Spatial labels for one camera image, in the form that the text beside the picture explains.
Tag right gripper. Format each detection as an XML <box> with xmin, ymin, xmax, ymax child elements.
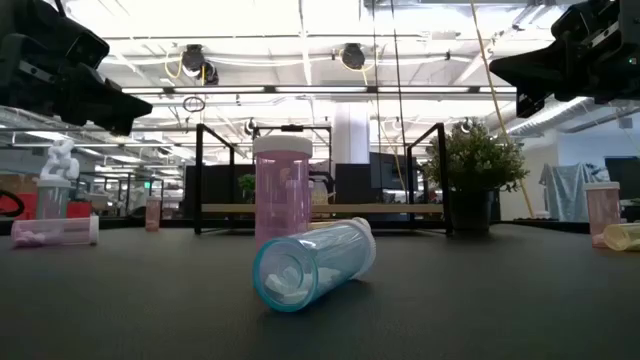
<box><xmin>489</xmin><ymin>19</ymin><xmax>640</xmax><ymax>120</ymax></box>

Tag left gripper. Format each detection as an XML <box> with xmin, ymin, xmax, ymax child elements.
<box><xmin>0</xmin><ymin>32</ymin><xmax>154</xmax><ymax>137</ymax></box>

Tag clear bottle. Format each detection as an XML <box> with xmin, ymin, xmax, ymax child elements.
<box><xmin>36</xmin><ymin>178</ymin><xmax>72</xmax><ymax>221</ymax></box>

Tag orange medicine bottle white cap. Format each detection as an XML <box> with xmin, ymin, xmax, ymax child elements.
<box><xmin>144</xmin><ymin>195</ymin><xmax>163</xmax><ymax>233</ymax></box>
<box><xmin>583</xmin><ymin>181</ymin><xmax>622</xmax><ymax>250</ymax></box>

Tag pink medicine bottle white cap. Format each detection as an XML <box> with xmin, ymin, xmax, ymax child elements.
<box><xmin>252</xmin><ymin>134</ymin><xmax>314</xmax><ymax>254</ymax></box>
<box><xmin>10</xmin><ymin>214</ymin><xmax>100</xmax><ymax>249</ymax></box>

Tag teal medicine bottle white cap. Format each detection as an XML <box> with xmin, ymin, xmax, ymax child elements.
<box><xmin>252</xmin><ymin>216</ymin><xmax>377</xmax><ymax>314</ymax></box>

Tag green potted plant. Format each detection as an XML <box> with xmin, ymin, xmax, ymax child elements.
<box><xmin>422</xmin><ymin>118</ymin><xmax>531</xmax><ymax>234</ymax></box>

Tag red box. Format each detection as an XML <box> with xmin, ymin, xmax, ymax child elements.
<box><xmin>14</xmin><ymin>192</ymin><xmax>94</xmax><ymax>220</ymax></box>

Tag grey cloth cover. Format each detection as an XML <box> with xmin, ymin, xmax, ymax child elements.
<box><xmin>538</xmin><ymin>162</ymin><xmax>610</xmax><ymax>223</ymax></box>

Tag black monitor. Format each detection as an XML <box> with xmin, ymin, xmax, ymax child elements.
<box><xmin>603</xmin><ymin>155</ymin><xmax>640</xmax><ymax>201</ymax></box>
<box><xmin>368</xmin><ymin>151</ymin><xmax>420</xmax><ymax>191</ymax></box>

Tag black office partition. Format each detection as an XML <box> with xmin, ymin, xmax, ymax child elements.
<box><xmin>183</xmin><ymin>163</ymin><xmax>257</xmax><ymax>219</ymax></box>

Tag small green plant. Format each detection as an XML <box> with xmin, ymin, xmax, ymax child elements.
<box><xmin>237</xmin><ymin>173</ymin><xmax>256</xmax><ymax>204</ymax></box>

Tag long ceiling light strip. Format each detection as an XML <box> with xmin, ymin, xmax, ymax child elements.
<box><xmin>122</xmin><ymin>84</ymin><xmax>517</xmax><ymax>96</ymax></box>

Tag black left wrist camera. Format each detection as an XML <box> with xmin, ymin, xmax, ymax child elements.
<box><xmin>0</xmin><ymin>0</ymin><xmax>112</xmax><ymax>72</ymax></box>

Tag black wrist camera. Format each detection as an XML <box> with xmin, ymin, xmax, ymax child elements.
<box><xmin>0</xmin><ymin>0</ymin><xmax>112</xmax><ymax>72</ymax></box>
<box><xmin>551</xmin><ymin>0</ymin><xmax>621</xmax><ymax>45</ymax></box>

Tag silver air duct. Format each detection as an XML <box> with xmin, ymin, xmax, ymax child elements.
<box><xmin>509</xmin><ymin>97</ymin><xmax>640</xmax><ymax>139</ymax></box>

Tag yellow power cable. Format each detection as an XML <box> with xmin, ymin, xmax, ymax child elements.
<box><xmin>468</xmin><ymin>0</ymin><xmax>535</xmax><ymax>219</ymax></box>

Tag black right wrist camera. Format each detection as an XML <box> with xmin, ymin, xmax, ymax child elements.
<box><xmin>551</xmin><ymin>0</ymin><xmax>621</xmax><ymax>45</ymax></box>

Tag black ceiling cable reel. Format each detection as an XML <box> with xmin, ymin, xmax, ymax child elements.
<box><xmin>340</xmin><ymin>42</ymin><xmax>366</xmax><ymax>71</ymax></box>
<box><xmin>180</xmin><ymin>43</ymin><xmax>206</xmax><ymax>79</ymax></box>

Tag black hose loop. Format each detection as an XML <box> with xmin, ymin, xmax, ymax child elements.
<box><xmin>0</xmin><ymin>188</ymin><xmax>26</xmax><ymax>219</ymax></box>

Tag wooden shelf black metal frame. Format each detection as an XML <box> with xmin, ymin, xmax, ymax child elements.
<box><xmin>194</xmin><ymin>122</ymin><xmax>454</xmax><ymax>236</ymax></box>

